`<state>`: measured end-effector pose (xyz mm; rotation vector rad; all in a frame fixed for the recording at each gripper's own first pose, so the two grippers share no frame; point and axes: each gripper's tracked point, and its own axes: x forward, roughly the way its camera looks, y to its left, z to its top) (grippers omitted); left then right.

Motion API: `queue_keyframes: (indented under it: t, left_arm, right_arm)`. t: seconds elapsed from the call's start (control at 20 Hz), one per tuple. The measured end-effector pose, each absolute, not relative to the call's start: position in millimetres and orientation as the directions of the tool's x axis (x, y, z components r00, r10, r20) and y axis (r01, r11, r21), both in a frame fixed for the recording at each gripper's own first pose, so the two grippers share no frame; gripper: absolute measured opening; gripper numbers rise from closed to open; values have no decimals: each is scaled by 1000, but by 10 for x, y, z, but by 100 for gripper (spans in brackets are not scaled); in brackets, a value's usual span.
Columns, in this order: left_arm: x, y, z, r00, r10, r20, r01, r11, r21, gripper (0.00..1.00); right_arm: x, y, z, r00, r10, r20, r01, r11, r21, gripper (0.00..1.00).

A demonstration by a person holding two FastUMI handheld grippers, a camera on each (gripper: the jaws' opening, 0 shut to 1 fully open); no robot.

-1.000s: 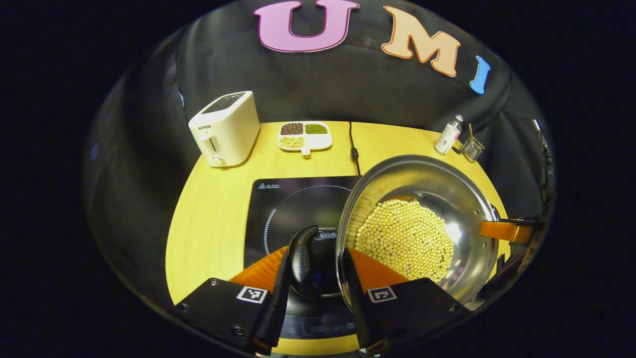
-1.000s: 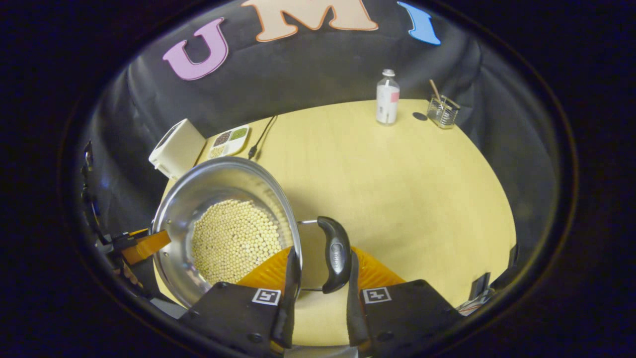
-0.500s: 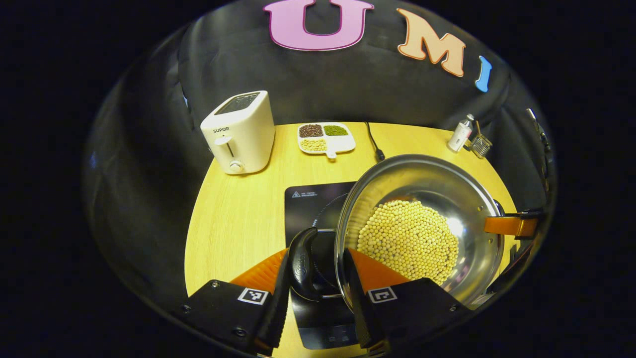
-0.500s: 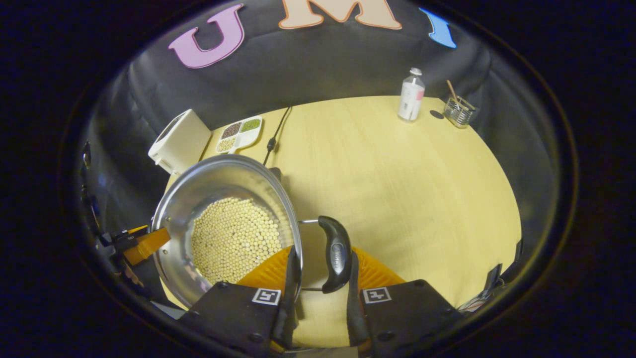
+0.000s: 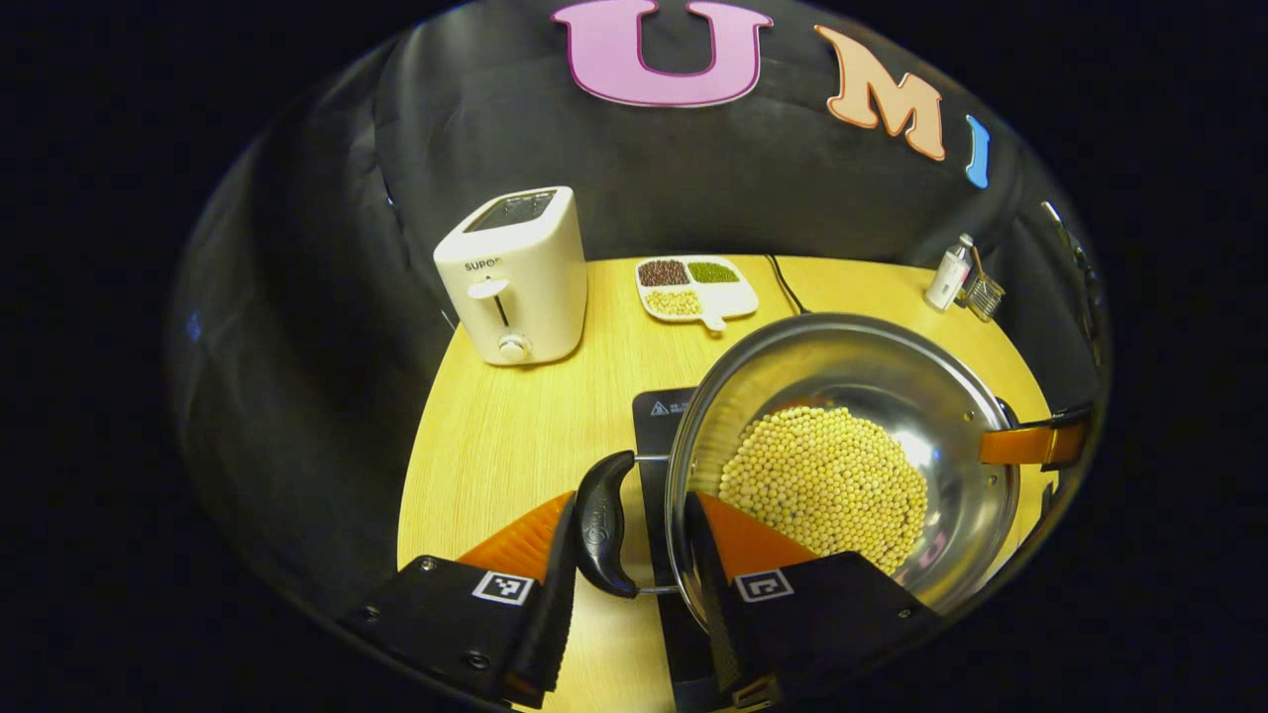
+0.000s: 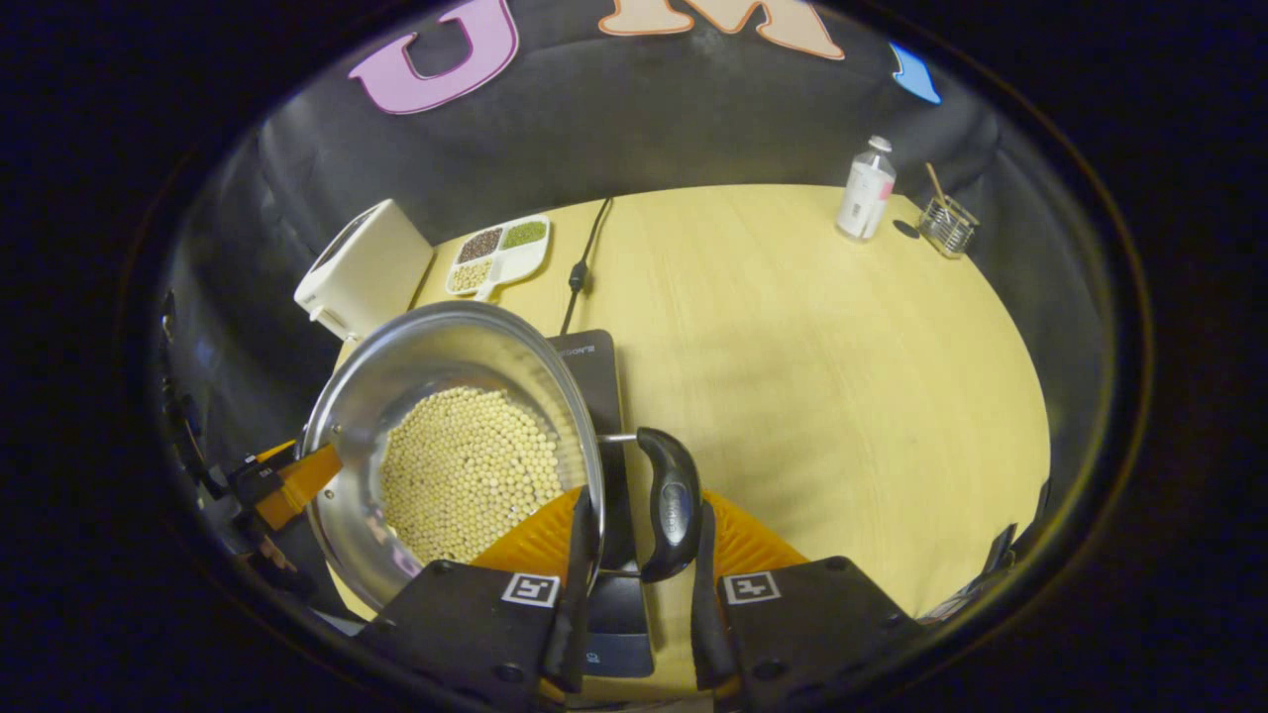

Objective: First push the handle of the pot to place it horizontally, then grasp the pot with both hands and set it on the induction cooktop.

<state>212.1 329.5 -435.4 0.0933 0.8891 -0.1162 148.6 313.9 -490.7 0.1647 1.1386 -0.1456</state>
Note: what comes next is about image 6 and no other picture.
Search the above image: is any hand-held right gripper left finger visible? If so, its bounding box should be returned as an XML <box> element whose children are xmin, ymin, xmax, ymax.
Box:
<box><xmin>355</xmin><ymin>487</ymin><xmax>603</xmax><ymax>710</ymax></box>

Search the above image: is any black induction cooktop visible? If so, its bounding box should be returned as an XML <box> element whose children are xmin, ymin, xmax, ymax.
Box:
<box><xmin>545</xmin><ymin>330</ymin><xmax>657</xmax><ymax>679</ymax></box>

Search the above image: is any white box appliance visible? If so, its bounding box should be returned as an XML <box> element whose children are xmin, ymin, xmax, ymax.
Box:
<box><xmin>294</xmin><ymin>198</ymin><xmax>435</xmax><ymax>343</ymax></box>

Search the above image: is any stainless steel pot black handle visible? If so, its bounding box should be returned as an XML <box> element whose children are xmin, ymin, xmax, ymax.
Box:
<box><xmin>300</xmin><ymin>300</ymin><xmax>704</xmax><ymax>613</ymax></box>

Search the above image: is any black power cable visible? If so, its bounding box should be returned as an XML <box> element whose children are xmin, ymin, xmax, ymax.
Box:
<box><xmin>558</xmin><ymin>196</ymin><xmax>614</xmax><ymax>338</ymax></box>

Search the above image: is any pile of yellow soybeans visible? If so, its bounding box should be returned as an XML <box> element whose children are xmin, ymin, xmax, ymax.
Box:
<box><xmin>381</xmin><ymin>386</ymin><xmax>566</xmax><ymax>565</ymax></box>

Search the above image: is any white divided dish with beans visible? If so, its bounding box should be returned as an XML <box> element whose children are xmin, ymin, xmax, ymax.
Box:
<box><xmin>444</xmin><ymin>215</ymin><xmax>552</xmax><ymax>303</ymax></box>

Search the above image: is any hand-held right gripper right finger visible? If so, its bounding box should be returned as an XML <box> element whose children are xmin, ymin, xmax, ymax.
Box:
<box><xmin>689</xmin><ymin>490</ymin><xmax>924</xmax><ymax>711</ymax></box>

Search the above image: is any clear plastic bottle white label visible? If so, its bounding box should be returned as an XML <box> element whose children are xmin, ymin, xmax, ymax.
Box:
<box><xmin>837</xmin><ymin>136</ymin><xmax>898</xmax><ymax>242</ymax></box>

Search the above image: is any metal wire basket holder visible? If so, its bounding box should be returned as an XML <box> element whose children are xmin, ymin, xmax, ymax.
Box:
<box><xmin>917</xmin><ymin>195</ymin><xmax>980</xmax><ymax>260</ymax></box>

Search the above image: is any black backdrop cloth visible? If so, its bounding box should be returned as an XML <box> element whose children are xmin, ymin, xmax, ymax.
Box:
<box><xmin>158</xmin><ymin>0</ymin><xmax>1106</xmax><ymax>615</ymax></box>

